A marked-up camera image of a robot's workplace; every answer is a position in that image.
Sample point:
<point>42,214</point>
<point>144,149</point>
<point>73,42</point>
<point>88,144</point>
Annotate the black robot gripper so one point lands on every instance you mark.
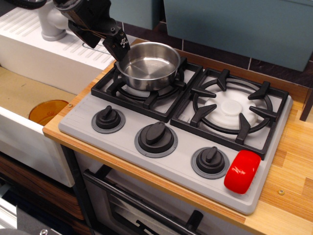
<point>90,20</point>

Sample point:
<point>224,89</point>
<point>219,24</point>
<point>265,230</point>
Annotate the stainless steel pot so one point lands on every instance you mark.
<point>149,66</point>

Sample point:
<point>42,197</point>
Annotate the teal cabinet left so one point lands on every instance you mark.
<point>141,13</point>

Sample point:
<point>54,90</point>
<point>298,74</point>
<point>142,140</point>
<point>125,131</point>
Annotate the teal cabinet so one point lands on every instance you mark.
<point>279,32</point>
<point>141,13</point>

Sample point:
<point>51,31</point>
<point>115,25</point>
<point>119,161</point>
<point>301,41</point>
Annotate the grey toy faucet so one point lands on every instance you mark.
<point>54,24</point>

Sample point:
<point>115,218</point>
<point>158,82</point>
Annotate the white toy sink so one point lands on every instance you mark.
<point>32,71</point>

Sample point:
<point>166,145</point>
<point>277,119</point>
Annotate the black left stove knob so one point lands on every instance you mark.
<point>108,120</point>

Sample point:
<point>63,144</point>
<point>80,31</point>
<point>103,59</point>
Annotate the black stove knob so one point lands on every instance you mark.
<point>210,163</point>
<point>156,140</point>
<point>108,120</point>

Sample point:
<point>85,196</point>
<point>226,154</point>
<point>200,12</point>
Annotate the orange translucent plate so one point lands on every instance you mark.
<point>44,112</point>

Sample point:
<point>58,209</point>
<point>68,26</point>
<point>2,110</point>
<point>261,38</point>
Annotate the black middle stove knob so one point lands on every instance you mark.
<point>156,140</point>

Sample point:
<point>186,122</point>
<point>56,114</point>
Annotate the white right burner cap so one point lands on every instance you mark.
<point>229,105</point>

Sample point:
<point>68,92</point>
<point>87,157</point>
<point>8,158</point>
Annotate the grey toy stove top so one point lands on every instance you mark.
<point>142,109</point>

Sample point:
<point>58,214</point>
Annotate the black right burner grate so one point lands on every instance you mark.
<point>272,108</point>

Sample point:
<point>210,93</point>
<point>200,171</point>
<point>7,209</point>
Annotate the black right stove knob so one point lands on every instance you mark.
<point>210,163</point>

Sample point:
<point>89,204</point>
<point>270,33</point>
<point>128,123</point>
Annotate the toy oven door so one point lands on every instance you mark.
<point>134,222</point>

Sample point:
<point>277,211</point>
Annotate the teal cabinet right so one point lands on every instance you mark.
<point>279,32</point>

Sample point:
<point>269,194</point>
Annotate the red plastic toy cup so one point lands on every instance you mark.
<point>242,171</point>

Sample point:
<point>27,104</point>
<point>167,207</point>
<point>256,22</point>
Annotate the black oven door handle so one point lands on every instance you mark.
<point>165,220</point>

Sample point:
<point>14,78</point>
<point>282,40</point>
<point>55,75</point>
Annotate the dark wooden post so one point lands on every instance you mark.
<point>307,105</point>

